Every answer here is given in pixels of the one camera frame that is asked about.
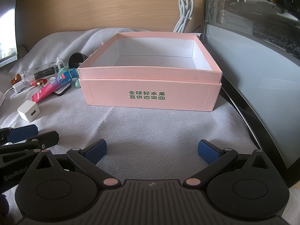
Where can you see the glass panel computer case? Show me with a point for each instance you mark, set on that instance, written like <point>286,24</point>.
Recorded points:
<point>256,45</point>

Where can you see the black funnel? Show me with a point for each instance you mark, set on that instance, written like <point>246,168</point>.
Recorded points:
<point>76,60</point>

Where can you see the teal plastic funnel tool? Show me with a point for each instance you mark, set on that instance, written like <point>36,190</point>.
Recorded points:
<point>73,72</point>

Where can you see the pink blue tube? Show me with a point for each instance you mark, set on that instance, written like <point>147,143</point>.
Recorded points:
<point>54,85</point>

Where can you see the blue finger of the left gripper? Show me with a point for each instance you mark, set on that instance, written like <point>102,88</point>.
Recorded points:
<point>15,135</point>

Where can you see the red connector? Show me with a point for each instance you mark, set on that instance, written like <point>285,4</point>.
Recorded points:
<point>39,82</point>

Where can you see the black device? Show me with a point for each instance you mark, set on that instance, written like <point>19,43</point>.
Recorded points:
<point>42,72</point>

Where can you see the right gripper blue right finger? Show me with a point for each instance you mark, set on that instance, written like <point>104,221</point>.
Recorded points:
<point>217,160</point>

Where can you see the grey cloth table cover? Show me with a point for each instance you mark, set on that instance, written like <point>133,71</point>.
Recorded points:
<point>151,152</point>

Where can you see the curved monitor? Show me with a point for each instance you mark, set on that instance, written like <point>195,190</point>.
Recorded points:
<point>9,51</point>

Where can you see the pink cardboard box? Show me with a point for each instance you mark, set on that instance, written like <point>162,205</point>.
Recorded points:
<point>150,69</point>

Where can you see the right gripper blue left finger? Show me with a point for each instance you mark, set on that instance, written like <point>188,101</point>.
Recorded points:
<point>85,161</point>

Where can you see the white USB charger cube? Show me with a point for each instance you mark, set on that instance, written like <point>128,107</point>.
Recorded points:
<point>29,110</point>

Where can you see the white adapter with cable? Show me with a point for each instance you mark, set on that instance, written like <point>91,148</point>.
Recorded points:
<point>16,88</point>

